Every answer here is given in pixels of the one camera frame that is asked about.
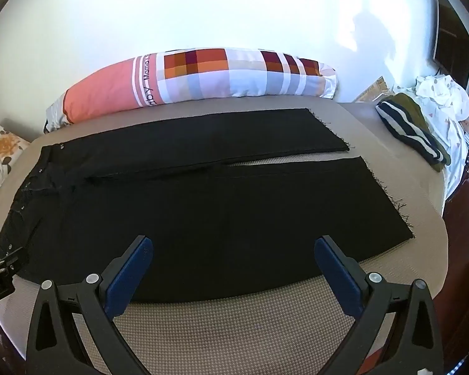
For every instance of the wall television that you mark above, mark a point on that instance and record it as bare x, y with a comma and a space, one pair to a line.
451, 50

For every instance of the black pants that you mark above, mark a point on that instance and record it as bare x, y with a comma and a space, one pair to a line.
232, 202

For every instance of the striped olive folded garment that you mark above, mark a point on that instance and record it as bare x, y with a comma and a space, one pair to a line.
403, 118

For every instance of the white patterned blanket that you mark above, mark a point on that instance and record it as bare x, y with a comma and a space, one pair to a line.
444, 105

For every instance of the long patchwork bolster pillow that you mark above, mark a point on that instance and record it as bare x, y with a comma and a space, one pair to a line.
188, 75

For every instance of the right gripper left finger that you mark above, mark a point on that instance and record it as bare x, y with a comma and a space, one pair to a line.
54, 345

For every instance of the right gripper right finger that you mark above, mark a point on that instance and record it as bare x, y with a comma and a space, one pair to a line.
413, 345

